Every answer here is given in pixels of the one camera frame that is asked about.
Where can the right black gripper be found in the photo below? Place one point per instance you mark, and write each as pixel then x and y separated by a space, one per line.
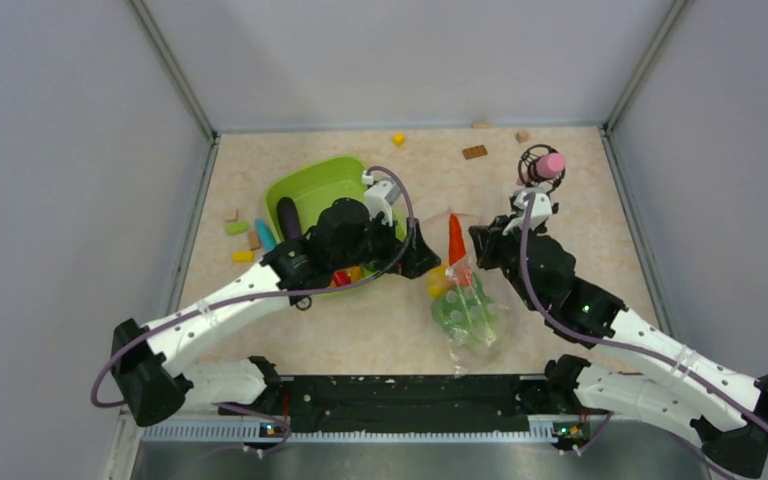
pixel 488 238

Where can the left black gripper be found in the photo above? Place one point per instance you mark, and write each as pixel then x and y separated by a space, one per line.
pixel 417 258

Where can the yellow toy lemon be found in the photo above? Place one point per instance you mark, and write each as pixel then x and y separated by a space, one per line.
pixel 437 282

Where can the orange toy carrot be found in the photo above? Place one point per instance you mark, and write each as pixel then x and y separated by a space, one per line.
pixel 459 270

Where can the green toy lettuce leaf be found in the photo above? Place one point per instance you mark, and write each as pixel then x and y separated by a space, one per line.
pixel 467 315

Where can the clear zip top bag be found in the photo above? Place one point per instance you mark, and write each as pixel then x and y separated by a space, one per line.
pixel 465 360

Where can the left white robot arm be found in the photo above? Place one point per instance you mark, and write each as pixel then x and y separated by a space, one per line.
pixel 147 361

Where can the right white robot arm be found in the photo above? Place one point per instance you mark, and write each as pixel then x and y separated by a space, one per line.
pixel 719 411

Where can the orange toy fruit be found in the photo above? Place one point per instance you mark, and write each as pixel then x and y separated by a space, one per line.
pixel 356 274

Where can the red toy chili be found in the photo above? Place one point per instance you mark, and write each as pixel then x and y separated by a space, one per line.
pixel 340 278

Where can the pink microphone on tripod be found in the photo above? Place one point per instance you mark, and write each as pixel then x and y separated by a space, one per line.
pixel 542 166

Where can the brown toy brick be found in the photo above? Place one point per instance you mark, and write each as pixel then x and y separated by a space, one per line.
pixel 474 152

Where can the green plastic bowl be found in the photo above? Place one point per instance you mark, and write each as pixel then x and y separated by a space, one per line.
pixel 313 189

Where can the purple toy eggplant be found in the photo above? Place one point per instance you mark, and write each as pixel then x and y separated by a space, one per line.
pixel 288 219

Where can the cyan toy piece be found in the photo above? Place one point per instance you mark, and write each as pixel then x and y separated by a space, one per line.
pixel 265 235

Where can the brown toy block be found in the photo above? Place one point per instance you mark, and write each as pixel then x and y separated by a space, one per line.
pixel 253 240

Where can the yellow toy brick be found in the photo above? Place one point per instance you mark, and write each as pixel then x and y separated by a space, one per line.
pixel 243 256

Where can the small tan block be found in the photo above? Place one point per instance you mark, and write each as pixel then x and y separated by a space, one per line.
pixel 231 215

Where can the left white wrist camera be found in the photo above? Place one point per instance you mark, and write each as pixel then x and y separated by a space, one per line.
pixel 380 197

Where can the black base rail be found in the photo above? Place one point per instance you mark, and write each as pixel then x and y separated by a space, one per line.
pixel 408 404

